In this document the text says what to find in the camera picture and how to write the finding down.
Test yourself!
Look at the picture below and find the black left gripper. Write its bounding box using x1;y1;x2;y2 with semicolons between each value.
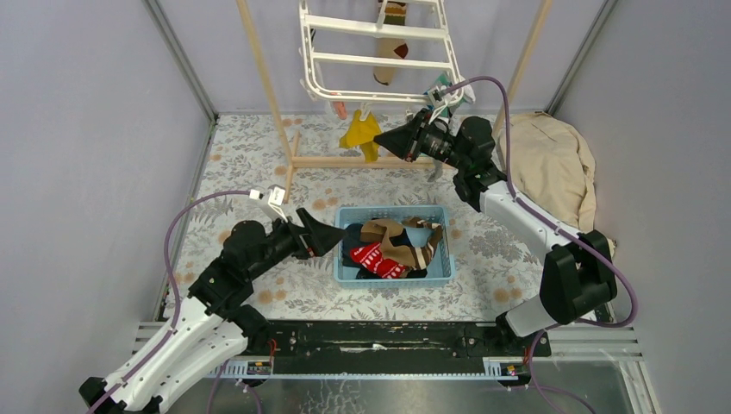
247;209;348;282

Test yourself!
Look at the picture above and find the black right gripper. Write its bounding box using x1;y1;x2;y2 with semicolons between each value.
373;109;468;172

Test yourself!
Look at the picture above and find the navy blue sock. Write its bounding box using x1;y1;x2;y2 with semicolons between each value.
341;223;366;268

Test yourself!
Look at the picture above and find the yellow sock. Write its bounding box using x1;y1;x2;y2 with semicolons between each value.
339;110;382;163

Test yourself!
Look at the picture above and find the red white dotted sock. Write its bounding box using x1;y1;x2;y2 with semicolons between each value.
349;242;409;279

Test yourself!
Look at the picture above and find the white plastic clip hanger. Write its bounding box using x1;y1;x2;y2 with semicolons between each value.
297;1;463;108

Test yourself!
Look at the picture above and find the brown tan sock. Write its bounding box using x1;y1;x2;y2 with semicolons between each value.
359;217;430;270

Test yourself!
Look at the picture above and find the brown white striped sock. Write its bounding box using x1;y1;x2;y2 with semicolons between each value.
402;216;444;270

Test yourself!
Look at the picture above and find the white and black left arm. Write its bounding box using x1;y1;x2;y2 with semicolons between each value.
79;208;345;413

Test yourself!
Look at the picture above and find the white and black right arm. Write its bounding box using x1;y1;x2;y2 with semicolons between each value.
374;109;617;355

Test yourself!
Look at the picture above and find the teal patterned sock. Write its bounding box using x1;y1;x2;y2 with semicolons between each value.
425;72;476;107

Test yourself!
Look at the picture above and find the black patterned sock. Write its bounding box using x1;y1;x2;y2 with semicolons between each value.
343;243;428;280

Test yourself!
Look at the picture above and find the maroon olive striped sock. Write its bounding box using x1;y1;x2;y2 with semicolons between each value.
372;1;409;86

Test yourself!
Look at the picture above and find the light blue plastic basket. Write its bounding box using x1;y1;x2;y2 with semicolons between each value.
333;204;456;289

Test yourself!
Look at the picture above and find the beige cloth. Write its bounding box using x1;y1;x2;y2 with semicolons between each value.
497;112;597;233

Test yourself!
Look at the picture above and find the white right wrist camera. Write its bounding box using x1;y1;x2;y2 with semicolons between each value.
424;85;459;123

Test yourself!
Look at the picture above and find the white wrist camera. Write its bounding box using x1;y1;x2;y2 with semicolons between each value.
424;85;459;123
248;185;289;223

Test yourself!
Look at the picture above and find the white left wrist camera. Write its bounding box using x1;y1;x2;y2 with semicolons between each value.
248;185;289;223

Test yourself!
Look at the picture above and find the wooden drying rack frame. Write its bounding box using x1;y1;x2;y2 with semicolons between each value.
236;1;553;191

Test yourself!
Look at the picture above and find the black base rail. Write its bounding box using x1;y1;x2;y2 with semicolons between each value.
244;320;551;375

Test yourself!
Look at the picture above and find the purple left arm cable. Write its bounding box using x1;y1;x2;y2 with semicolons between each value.
85;189;255;414

